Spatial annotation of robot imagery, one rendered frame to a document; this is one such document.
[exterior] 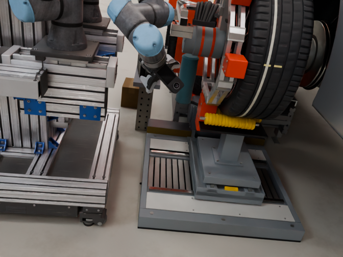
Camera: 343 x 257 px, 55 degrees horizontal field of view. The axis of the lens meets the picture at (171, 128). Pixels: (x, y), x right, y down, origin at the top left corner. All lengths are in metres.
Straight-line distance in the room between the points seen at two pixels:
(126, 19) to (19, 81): 0.53
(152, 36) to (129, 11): 0.11
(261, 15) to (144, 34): 0.59
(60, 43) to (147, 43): 0.54
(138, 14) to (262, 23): 0.56
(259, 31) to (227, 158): 0.78
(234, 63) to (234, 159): 0.73
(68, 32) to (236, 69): 0.64
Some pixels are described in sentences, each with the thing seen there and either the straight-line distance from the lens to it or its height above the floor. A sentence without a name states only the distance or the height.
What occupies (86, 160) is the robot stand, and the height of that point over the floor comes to 0.21.
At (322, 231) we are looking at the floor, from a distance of 2.04.
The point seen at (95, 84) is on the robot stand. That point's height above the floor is 0.69.
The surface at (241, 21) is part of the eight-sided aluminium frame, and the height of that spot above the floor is 1.00.
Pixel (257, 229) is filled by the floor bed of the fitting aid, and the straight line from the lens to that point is 1.76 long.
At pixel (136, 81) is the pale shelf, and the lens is 2.10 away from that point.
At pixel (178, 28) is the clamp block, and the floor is 0.93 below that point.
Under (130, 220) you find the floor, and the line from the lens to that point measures 1.73.
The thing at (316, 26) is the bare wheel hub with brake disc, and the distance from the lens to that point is 1.77.
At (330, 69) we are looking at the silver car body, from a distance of 1.35.
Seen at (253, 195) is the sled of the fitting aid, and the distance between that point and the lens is 1.81.
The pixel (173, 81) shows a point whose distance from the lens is 1.06.
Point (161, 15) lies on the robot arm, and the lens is 1.03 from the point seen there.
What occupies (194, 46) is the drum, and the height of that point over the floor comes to 0.84.
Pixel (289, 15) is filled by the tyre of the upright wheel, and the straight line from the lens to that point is 1.40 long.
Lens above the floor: 1.22
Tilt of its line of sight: 29 degrees down
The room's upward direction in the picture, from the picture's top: 9 degrees clockwise
